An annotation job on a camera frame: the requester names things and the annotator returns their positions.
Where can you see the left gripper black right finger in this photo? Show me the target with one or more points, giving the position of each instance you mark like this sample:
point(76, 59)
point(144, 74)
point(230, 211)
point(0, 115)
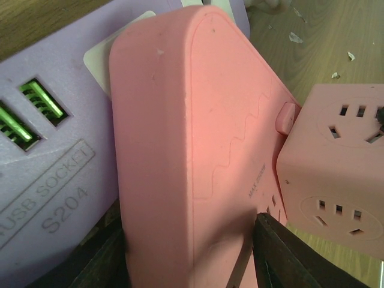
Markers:
point(281, 259)

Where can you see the purple power strip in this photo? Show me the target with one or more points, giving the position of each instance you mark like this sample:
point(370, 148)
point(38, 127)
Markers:
point(58, 167)

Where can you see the pink cube socket adapter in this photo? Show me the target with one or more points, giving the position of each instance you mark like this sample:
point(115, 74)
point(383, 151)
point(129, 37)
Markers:
point(330, 168)

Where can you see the pink triangular socket adapter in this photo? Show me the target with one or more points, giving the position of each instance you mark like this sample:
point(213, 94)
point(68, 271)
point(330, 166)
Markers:
point(199, 120)

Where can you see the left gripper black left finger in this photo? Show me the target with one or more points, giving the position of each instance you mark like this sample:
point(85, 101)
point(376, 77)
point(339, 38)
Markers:
point(99, 261)

